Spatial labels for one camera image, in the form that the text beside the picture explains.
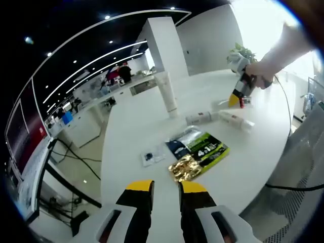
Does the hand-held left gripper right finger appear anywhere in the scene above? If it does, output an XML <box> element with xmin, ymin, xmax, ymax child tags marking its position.
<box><xmin>178</xmin><ymin>180</ymin><xmax>256</xmax><ymax>243</ymax></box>

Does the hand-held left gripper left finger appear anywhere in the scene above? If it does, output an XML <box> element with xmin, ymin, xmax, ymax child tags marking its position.
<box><xmin>95</xmin><ymin>179</ymin><xmax>155</xmax><ymax>243</ymax></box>

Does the white red-collared skincare spray bottle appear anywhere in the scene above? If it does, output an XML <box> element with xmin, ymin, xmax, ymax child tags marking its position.
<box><xmin>212</xmin><ymin>96</ymin><xmax>253</xmax><ymax>109</ymax></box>

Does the short white skincare tube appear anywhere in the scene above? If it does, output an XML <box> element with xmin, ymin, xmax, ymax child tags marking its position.
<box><xmin>185</xmin><ymin>110</ymin><xmax>215</xmax><ymax>125</ymax></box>

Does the gold foil skincare sachet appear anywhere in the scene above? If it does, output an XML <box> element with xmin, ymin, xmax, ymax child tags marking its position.
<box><xmin>168</xmin><ymin>155</ymin><xmax>203</xmax><ymax>183</ymax></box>

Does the green skincare sachet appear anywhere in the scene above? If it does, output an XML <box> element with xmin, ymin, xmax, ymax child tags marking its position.
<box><xmin>186</xmin><ymin>131</ymin><xmax>231</xmax><ymax>175</ymax></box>

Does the silver and blue skincare sachet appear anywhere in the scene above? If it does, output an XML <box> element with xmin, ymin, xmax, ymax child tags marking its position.
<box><xmin>166</xmin><ymin>126</ymin><xmax>205</xmax><ymax>160</ymax></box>

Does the tall white skincare tube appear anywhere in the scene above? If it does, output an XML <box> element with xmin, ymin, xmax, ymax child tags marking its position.
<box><xmin>157</xmin><ymin>71</ymin><xmax>179</xmax><ymax>119</ymax></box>

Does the clear sachet with dark square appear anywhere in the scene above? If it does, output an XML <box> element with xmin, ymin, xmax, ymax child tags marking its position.
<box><xmin>140</xmin><ymin>144</ymin><xmax>167</xmax><ymax>168</ymax></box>

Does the person's right hand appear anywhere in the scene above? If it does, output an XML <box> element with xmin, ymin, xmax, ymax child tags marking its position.
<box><xmin>244</xmin><ymin>61</ymin><xmax>276</xmax><ymax>90</ymax></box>

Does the green potted plant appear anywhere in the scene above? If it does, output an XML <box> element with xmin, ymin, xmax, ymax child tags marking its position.
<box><xmin>226</xmin><ymin>42</ymin><xmax>258</xmax><ymax>74</ymax></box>

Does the black laptop stand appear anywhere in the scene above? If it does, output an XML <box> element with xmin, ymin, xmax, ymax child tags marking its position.
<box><xmin>37</xmin><ymin>138</ymin><xmax>102</xmax><ymax>236</ymax></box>

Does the white office desk row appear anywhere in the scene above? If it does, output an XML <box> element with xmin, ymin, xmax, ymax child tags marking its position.
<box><xmin>45</xmin><ymin>73</ymin><xmax>163</xmax><ymax>150</ymax></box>

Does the white laptop with red screen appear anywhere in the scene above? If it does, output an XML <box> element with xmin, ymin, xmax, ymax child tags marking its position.
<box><xmin>4</xmin><ymin>78</ymin><xmax>54</xmax><ymax>221</ymax></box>

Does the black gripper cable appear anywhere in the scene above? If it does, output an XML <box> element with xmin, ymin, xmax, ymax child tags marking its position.
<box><xmin>264</xmin><ymin>75</ymin><xmax>324</xmax><ymax>192</ymax></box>

